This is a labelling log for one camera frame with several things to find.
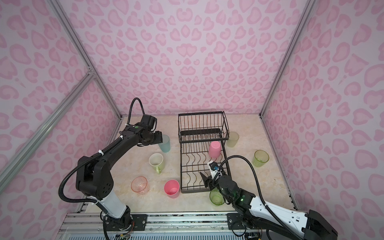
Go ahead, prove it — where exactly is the frosted teal textured cup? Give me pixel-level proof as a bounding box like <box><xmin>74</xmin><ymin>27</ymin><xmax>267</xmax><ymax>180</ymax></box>
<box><xmin>158</xmin><ymin>134</ymin><xmax>171</xmax><ymax>153</ymax></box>

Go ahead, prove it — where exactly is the light green ceramic mug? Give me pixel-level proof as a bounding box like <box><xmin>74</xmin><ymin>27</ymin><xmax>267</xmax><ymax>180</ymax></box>
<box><xmin>149</xmin><ymin>153</ymin><xmax>165</xmax><ymax>174</ymax></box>

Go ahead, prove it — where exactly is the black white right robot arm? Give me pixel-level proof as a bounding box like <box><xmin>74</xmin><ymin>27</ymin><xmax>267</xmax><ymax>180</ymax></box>
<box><xmin>201</xmin><ymin>171</ymin><xmax>338</xmax><ymax>240</ymax></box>

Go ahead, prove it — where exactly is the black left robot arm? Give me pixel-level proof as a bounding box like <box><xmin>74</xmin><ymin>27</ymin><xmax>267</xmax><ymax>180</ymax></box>
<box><xmin>76</xmin><ymin>115</ymin><xmax>163</xmax><ymax>231</ymax></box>

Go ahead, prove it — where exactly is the bright green clear cup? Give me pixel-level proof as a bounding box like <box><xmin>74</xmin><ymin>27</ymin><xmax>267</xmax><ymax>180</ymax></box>
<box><xmin>210</xmin><ymin>188</ymin><xmax>225</xmax><ymax>206</ymax></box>

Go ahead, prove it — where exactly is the magenta pink plastic cup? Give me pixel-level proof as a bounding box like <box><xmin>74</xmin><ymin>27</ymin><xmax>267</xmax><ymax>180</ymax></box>
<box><xmin>164</xmin><ymin>180</ymin><xmax>180</xmax><ymax>199</ymax></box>

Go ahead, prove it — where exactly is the clear pink plastic cup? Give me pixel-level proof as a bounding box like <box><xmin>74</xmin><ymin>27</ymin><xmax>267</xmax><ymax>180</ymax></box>
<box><xmin>131</xmin><ymin>176</ymin><xmax>150</xmax><ymax>195</ymax></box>

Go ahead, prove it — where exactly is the frosted pale green textured cup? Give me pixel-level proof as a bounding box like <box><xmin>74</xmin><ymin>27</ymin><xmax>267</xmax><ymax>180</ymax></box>
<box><xmin>227</xmin><ymin>132</ymin><xmax>240</xmax><ymax>148</ymax></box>

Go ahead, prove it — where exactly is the clear green plastic cup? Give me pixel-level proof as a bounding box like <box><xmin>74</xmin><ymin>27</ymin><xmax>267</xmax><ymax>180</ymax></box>
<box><xmin>252</xmin><ymin>150</ymin><xmax>270</xmax><ymax>168</ymax></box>

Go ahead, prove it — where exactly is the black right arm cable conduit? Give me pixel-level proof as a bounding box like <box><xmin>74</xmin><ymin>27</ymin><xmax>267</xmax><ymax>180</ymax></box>
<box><xmin>214</xmin><ymin>154</ymin><xmax>304</xmax><ymax>240</ymax></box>

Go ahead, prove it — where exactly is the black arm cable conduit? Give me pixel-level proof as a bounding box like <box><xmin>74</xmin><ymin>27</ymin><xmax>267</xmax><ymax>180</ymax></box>
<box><xmin>214</xmin><ymin>154</ymin><xmax>304</xmax><ymax>240</ymax></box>
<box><xmin>126</xmin><ymin>97</ymin><xmax>146</xmax><ymax>127</ymax></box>

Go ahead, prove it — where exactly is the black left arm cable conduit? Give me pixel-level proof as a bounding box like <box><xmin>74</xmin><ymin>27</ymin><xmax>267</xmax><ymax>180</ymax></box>
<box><xmin>126</xmin><ymin>97</ymin><xmax>146</xmax><ymax>127</ymax></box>

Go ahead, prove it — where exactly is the black wire dish rack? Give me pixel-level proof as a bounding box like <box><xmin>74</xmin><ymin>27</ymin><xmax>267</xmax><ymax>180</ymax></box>
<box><xmin>178</xmin><ymin>111</ymin><xmax>230</xmax><ymax>194</ymax></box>

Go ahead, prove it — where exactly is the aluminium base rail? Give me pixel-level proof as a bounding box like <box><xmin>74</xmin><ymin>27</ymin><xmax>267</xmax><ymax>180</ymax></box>
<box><xmin>56</xmin><ymin>211</ymin><xmax>319</xmax><ymax>240</ymax></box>

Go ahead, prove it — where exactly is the aluminium diagonal frame bar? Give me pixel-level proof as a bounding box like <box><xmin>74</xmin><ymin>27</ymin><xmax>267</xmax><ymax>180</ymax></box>
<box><xmin>1</xmin><ymin>71</ymin><xmax>95</xmax><ymax>192</ymax></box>

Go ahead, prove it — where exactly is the aluminium corner frame post left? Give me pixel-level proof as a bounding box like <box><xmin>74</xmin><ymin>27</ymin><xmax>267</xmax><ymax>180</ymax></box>
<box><xmin>47</xmin><ymin>0</ymin><xmax>123</xmax><ymax>119</ymax></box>

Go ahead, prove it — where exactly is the aluminium corner frame post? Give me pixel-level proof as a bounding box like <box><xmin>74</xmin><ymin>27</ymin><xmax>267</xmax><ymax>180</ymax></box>
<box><xmin>47</xmin><ymin>0</ymin><xmax>123</xmax><ymax>119</ymax></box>
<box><xmin>259</xmin><ymin>0</ymin><xmax>318</xmax><ymax>119</ymax></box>

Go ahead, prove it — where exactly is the aluminium corner frame post right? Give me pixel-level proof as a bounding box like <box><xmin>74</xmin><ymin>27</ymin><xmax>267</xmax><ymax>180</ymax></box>
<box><xmin>259</xmin><ymin>0</ymin><xmax>318</xmax><ymax>119</ymax></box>

